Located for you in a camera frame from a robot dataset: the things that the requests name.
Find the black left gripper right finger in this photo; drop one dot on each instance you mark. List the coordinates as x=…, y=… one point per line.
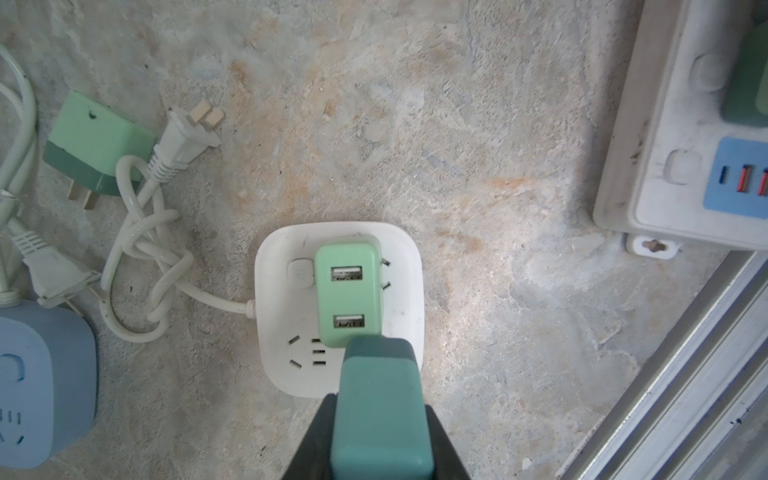
x=447, y=463

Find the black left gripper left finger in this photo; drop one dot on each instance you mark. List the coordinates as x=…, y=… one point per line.
x=312, y=459

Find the teal plug adapter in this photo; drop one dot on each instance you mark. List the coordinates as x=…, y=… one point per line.
x=380, y=427

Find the blue square power socket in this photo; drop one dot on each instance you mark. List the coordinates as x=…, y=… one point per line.
x=48, y=382

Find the white multicolour power strip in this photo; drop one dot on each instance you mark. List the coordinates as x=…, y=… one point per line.
x=678, y=170

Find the green plug adapter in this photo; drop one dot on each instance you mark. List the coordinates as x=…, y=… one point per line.
x=86, y=143

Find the white square power socket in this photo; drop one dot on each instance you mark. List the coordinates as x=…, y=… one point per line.
x=286, y=312

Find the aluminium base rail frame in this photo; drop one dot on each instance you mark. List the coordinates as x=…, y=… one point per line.
x=703, y=386

